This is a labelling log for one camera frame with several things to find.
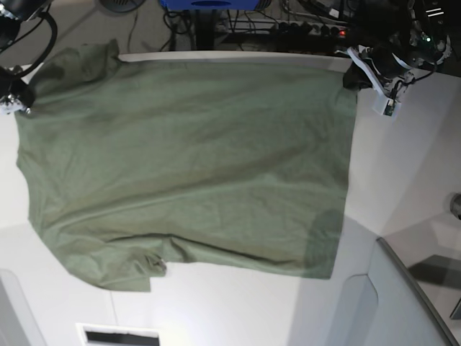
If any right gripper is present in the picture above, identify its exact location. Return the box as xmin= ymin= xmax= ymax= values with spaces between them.
xmin=1 ymin=67 xmax=35 ymax=115

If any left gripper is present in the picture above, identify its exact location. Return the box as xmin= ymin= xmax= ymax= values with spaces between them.
xmin=342 ymin=45 xmax=436 ymax=91

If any green t-shirt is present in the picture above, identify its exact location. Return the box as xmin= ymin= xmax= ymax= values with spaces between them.
xmin=15 ymin=42 xmax=357 ymax=292

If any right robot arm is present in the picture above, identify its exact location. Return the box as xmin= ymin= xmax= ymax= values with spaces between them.
xmin=1 ymin=0 xmax=58 ymax=115

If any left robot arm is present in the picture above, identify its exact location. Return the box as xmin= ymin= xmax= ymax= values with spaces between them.
xmin=344 ymin=1 xmax=460 ymax=94

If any black power strip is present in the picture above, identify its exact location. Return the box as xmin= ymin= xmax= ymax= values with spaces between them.
xmin=269 ymin=22 xmax=347 ymax=39

